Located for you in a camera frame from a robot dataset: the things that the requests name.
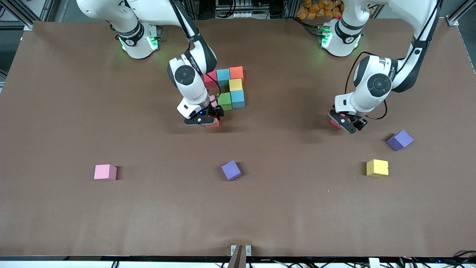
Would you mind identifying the green foam cube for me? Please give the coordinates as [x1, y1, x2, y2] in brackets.
[218, 92, 233, 111]

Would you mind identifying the purple foam cube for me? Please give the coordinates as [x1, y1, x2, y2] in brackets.
[221, 160, 242, 181]
[387, 130, 414, 151]

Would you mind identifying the white equipment rack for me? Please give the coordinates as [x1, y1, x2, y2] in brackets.
[215, 0, 261, 19]

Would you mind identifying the orange fruit net bag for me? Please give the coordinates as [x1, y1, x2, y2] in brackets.
[297, 0, 344, 20]

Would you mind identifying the metal table edge bracket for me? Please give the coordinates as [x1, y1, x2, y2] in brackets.
[230, 245, 252, 257]

